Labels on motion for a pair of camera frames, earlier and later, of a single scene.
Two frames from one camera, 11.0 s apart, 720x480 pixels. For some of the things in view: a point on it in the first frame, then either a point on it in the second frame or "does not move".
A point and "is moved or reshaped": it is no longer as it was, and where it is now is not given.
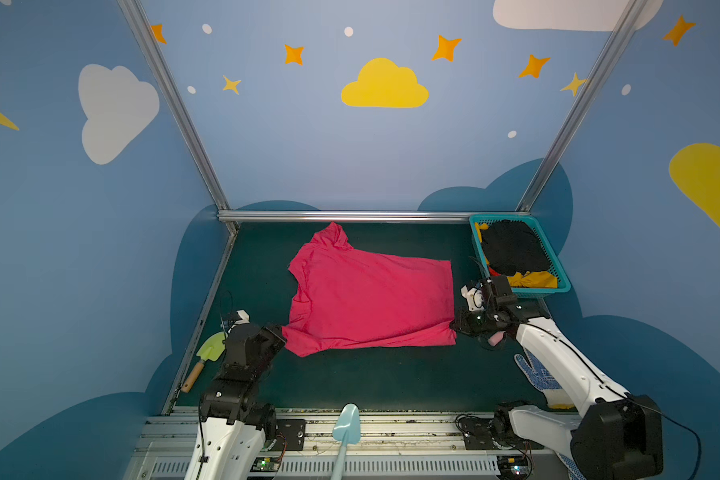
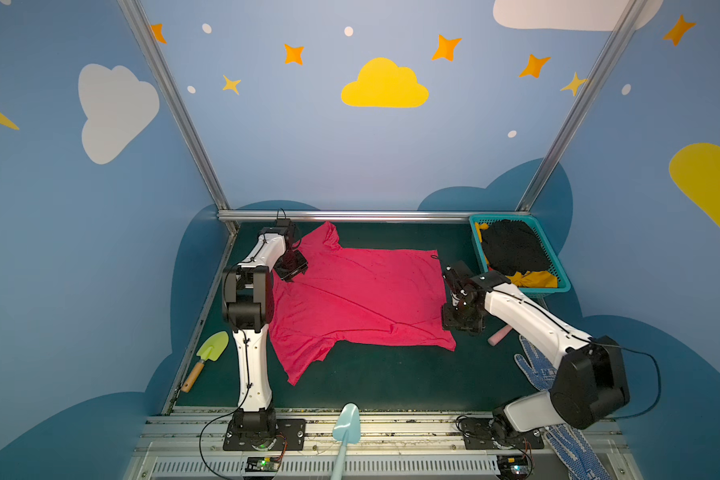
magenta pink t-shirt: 346,298 is moved or reshaped
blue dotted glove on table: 556,395 does not move
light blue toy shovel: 347,430 does not move
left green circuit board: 265,464 does not move
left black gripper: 263,335 → 294,265
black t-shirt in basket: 514,247 does not move
